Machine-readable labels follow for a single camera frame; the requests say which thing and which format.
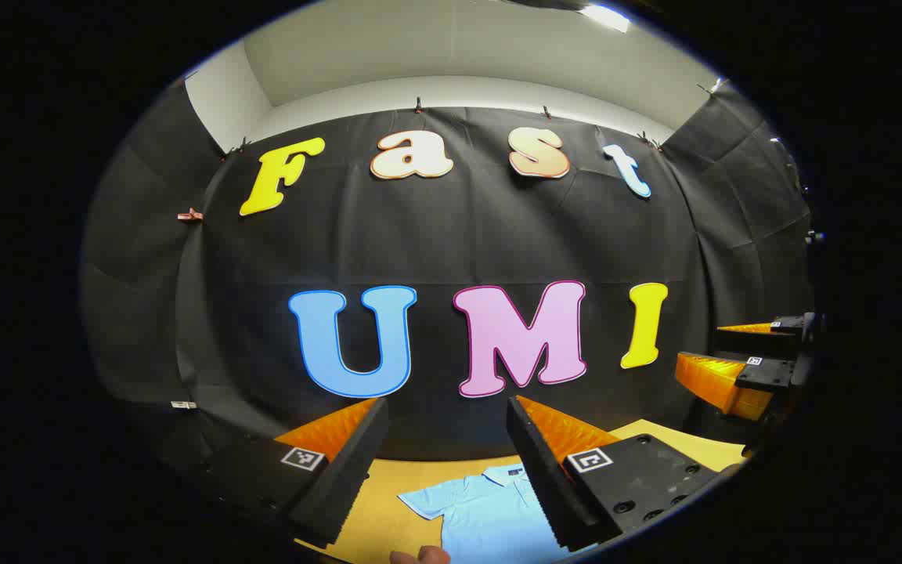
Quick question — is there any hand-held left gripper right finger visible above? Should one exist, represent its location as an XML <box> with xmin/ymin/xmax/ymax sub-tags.
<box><xmin>506</xmin><ymin>396</ymin><xmax>722</xmax><ymax>553</ymax></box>

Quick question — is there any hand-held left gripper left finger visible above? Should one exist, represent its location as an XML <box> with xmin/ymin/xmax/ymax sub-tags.
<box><xmin>200</xmin><ymin>397</ymin><xmax>391</xmax><ymax>549</ymax></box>

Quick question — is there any light blue T-shirt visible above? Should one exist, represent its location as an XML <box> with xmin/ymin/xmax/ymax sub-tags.
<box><xmin>398</xmin><ymin>464</ymin><xmax>577</xmax><ymax>564</ymax></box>

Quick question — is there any black backdrop cloth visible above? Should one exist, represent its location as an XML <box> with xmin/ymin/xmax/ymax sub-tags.
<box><xmin>79</xmin><ymin>78</ymin><xmax>820</xmax><ymax>471</ymax></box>

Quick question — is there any ceiling light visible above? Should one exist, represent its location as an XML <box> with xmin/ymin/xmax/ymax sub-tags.
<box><xmin>576</xmin><ymin>4</ymin><xmax>632</xmax><ymax>34</ymax></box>

